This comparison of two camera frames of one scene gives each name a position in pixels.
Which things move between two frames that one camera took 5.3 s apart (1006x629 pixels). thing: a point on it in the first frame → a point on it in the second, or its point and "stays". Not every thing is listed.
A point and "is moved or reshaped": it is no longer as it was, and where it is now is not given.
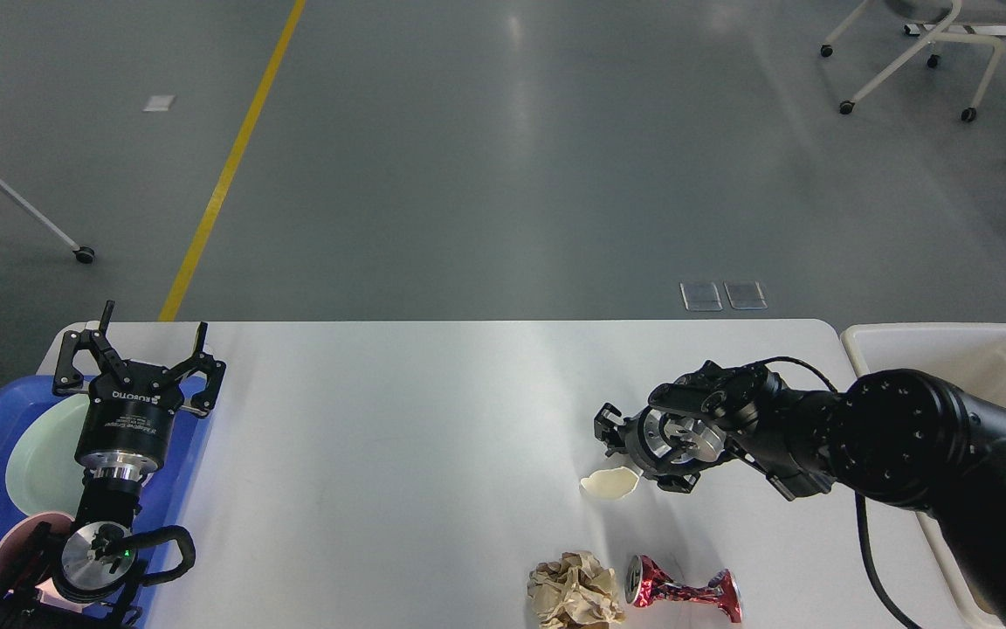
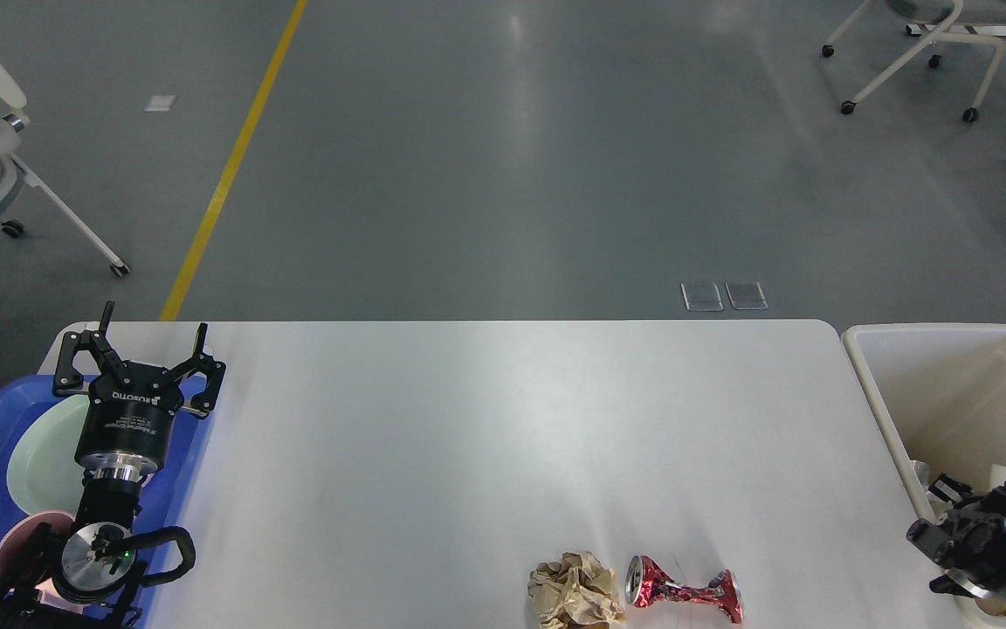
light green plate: (42, 469) stays
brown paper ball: (575, 591) stays
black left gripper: (124, 426) stays
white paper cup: (611, 483) is moved or reshaped
